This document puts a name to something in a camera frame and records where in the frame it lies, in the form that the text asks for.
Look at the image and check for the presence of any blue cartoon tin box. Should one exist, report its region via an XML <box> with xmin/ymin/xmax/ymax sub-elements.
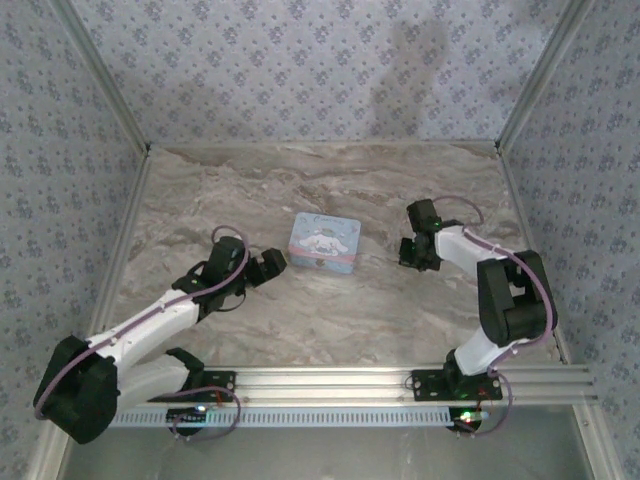
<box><xmin>287</xmin><ymin>211</ymin><xmax>363</xmax><ymax>277</ymax></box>

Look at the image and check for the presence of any aluminium side rail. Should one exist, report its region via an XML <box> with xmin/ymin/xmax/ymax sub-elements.
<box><xmin>79</xmin><ymin>147</ymin><xmax>154</xmax><ymax>346</ymax></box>

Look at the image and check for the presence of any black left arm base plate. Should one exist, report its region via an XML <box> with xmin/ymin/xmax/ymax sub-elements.
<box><xmin>174</xmin><ymin>368</ymin><xmax>237</xmax><ymax>404</ymax></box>

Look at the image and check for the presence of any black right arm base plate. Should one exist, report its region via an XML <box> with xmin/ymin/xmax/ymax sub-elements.
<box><xmin>410</xmin><ymin>368</ymin><xmax>503</xmax><ymax>402</ymax></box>

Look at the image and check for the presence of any aluminium table edge rail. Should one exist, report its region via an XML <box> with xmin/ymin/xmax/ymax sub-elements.
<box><xmin>149</xmin><ymin>141</ymin><xmax>501</xmax><ymax>151</ymax></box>

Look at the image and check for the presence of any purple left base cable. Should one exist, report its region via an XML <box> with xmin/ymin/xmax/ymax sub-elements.
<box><xmin>169</xmin><ymin>387</ymin><xmax>244</xmax><ymax>442</ymax></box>

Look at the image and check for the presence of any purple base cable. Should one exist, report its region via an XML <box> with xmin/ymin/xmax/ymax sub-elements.
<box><xmin>479</xmin><ymin>374</ymin><xmax>515</xmax><ymax>437</ymax></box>
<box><xmin>169</xmin><ymin>387</ymin><xmax>244</xmax><ymax>442</ymax></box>

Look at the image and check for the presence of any aluminium mounting rail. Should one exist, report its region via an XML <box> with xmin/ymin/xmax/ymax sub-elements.
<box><xmin>112</xmin><ymin>364</ymin><xmax>599</xmax><ymax>405</ymax></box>

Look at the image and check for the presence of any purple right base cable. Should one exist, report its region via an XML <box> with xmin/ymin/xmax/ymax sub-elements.
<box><xmin>479</xmin><ymin>374</ymin><xmax>515</xmax><ymax>437</ymax></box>

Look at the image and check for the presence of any white slotted cable duct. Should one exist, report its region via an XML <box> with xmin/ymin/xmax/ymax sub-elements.
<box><xmin>109</xmin><ymin>405</ymin><xmax>471</xmax><ymax>427</ymax></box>

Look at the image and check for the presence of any aluminium frame post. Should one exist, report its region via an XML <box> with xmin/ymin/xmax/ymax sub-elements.
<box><xmin>49</xmin><ymin>0</ymin><xmax>154</xmax><ymax>154</ymax></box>
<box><xmin>494</xmin><ymin>0</ymin><xmax>596</xmax><ymax>151</ymax></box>

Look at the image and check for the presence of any aluminium frame leg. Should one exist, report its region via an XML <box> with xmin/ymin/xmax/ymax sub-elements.
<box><xmin>572</xmin><ymin>403</ymin><xmax>614</xmax><ymax>480</ymax></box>
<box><xmin>27</xmin><ymin>419</ymin><xmax>76</xmax><ymax>480</ymax></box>

